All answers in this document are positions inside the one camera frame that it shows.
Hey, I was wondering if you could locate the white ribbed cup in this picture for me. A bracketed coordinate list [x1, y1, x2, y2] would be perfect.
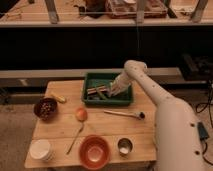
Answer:
[29, 139, 53, 161]

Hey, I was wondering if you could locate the wooden table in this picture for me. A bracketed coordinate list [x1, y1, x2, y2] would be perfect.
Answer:
[25, 80, 156, 168]

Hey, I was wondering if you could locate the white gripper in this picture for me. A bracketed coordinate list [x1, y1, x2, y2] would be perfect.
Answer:
[108, 81, 120, 97]

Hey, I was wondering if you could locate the green plastic tray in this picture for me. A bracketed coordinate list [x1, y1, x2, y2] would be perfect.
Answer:
[82, 73, 134, 106]

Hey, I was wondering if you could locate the small metal cup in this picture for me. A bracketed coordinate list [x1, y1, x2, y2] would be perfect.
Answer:
[118, 138, 133, 156]

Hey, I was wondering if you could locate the orange peach fruit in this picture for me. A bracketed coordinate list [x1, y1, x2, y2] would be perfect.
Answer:
[75, 107, 88, 122]

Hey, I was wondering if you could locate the brown tray on shelf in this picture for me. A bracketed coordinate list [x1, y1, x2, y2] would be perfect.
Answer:
[105, 0, 168, 18]

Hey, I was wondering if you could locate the orange plastic bowl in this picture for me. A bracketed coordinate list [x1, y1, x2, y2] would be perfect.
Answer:
[79, 135, 110, 170]

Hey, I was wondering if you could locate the wooden spoon with dark tip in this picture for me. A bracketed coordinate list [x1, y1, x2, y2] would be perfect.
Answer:
[103, 110, 145, 119]

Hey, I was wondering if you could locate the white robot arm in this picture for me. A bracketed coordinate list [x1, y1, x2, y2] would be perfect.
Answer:
[110, 60, 205, 171]

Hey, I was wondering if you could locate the yellow banana toy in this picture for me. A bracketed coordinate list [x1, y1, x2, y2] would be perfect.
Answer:
[51, 93, 66, 103]

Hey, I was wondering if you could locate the black cable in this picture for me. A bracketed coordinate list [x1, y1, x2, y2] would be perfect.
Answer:
[195, 79, 213, 166]

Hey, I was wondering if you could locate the dark bowl with nuts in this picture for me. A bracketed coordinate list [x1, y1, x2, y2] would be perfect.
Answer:
[34, 98, 57, 121]

